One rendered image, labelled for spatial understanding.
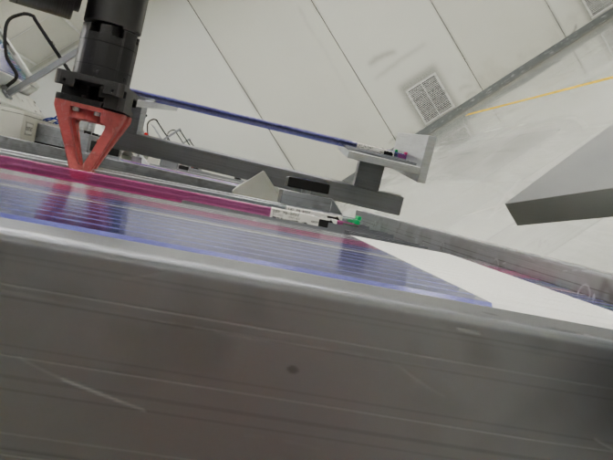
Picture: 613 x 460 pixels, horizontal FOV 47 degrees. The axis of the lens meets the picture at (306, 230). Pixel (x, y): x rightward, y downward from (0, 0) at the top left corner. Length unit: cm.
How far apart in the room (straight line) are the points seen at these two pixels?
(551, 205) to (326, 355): 87
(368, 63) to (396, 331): 836
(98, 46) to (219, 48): 763
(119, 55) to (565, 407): 63
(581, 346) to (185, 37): 826
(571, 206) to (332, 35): 760
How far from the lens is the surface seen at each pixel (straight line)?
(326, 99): 836
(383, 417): 16
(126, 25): 74
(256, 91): 830
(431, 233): 54
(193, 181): 160
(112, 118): 73
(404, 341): 16
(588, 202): 95
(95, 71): 73
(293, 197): 83
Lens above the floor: 85
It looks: 7 degrees down
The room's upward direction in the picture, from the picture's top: 32 degrees counter-clockwise
